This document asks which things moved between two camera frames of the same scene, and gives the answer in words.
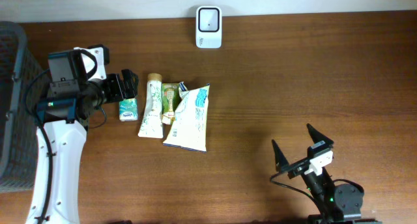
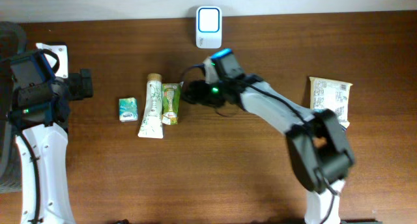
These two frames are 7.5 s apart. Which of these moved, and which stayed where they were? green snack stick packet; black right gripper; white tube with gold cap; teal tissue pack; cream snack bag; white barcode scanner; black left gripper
Moved: black left gripper; black right gripper; cream snack bag
Stayed: white tube with gold cap; white barcode scanner; teal tissue pack; green snack stick packet
